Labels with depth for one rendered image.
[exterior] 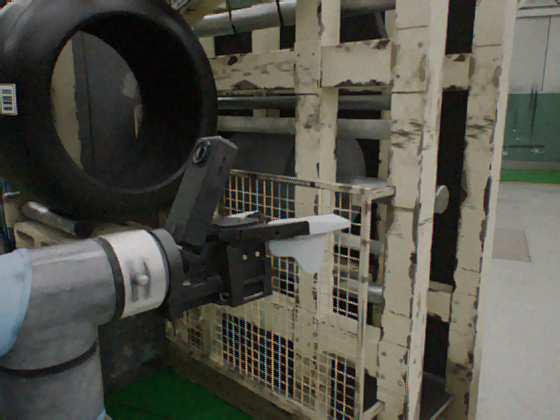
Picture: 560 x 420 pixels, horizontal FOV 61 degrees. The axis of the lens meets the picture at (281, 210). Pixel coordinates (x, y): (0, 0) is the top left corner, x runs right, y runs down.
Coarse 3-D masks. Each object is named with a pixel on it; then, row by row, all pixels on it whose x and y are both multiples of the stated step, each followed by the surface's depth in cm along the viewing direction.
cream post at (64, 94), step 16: (64, 48) 142; (64, 64) 142; (64, 80) 143; (64, 96) 144; (64, 112) 144; (64, 128) 145; (64, 144) 146; (80, 144) 150; (80, 160) 150; (96, 336) 163
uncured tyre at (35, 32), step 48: (48, 0) 102; (96, 0) 106; (144, 0) 115; (0, 48) 99; (48, 48) 100; (144, 48) 146; (192, 48) 126; (0, 96) 99; (48, 96) 101; (144, 96) 151; (192, 96) 146; (0, 144) 103; (48, 144) 103; (144, 144) 152; (192, 144) 134; (48, 192) 108; (96, 192) 113; (144, 192) 122
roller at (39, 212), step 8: (24, 208) 135; (32, 208) 132; (40, 208) 130; (48, 208) 128; (32, 216) 132; (40, 216) 128; (48, 216) 125; (56, 216) 122; (64, 216) 120; (72, 216) 119; (48, 224) 126; (56, 224) 121; (64, 224) 118; (72, 224) 116; (80, 224) 115; (88, 224) 116; (72, 232) 116; (80, 232) 115; (88, 232) 117
